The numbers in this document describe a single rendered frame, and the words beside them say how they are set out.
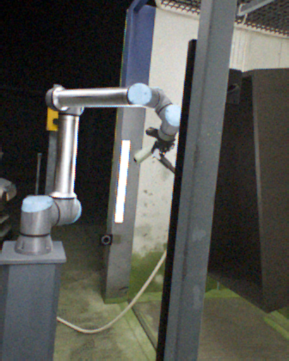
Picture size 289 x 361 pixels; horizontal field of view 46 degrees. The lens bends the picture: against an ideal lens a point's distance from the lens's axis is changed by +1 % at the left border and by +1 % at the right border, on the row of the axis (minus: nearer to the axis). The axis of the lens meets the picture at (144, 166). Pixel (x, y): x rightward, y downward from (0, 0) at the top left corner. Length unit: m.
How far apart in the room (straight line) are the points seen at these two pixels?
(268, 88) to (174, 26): 1.28
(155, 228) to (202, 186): 2.13
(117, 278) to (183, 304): 2.12
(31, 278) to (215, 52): 1.45
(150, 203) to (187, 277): 2.04
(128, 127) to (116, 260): 1.03
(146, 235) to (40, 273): 1.14
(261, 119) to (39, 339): 1.52
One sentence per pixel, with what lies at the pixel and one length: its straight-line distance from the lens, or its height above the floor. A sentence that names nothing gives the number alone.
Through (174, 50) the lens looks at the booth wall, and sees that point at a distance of 2.77.
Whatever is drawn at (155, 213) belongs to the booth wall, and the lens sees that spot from 2.69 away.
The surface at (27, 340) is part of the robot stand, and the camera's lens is 1.95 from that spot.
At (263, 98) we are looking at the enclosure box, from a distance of 1.70.
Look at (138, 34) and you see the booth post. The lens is 2.70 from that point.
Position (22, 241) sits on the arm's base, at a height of 0.70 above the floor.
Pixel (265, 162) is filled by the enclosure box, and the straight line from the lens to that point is 1.71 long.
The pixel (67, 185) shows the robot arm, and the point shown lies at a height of 0.98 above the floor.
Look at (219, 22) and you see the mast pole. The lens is 0.65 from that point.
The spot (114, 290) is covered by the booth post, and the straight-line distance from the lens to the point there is 2.80.
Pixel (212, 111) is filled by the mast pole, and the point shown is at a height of 1.30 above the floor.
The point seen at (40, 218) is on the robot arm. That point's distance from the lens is 1.79.
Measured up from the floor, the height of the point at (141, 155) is 1.19.
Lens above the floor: 1.22
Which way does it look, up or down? 3 degrees down
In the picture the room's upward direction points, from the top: 6 degrees clockwise
